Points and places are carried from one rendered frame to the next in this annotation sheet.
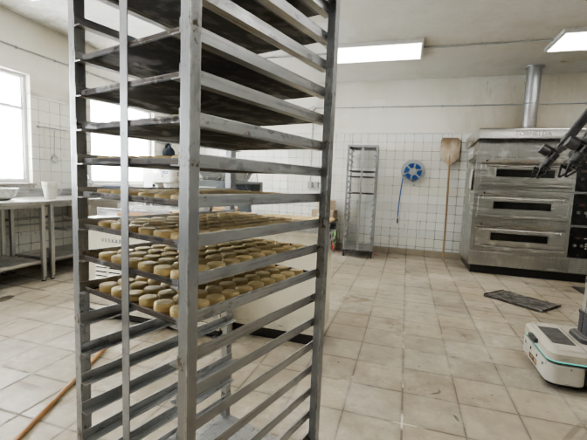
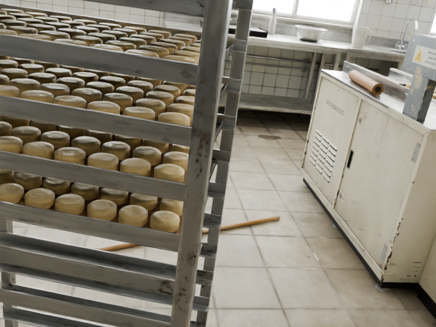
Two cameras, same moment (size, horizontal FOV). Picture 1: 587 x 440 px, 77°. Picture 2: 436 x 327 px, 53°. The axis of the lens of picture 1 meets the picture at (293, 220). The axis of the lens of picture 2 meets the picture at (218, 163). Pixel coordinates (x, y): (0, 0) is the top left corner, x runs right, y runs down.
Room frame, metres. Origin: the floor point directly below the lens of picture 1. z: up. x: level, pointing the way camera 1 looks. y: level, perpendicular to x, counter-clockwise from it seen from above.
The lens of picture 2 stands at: (1.05, -0.63, 1.25)
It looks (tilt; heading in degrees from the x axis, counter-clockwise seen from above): 22 degrees down; 62
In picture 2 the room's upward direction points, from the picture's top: 8 degrees clockwise
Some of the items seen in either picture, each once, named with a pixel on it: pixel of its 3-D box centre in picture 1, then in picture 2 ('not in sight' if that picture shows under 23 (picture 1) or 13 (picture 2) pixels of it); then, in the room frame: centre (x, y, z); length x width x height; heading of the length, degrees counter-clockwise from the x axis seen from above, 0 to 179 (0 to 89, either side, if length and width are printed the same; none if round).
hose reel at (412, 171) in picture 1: (410, 191); not in sight; (6.35, -2.00, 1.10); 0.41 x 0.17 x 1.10; 73
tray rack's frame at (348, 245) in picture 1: (361, 200); not in sight; (6.25, -1.13, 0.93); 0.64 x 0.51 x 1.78; 166
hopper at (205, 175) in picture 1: (226, 172); not in sight; (2.98, 0.55, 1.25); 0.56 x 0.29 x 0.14; 162
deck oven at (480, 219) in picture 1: (525, 203); not in sight; (5.36, -3.36, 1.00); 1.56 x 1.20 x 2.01; 73
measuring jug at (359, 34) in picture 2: (51, 190); (360, 37); (4.27, 2.82, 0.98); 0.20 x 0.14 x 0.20; 113
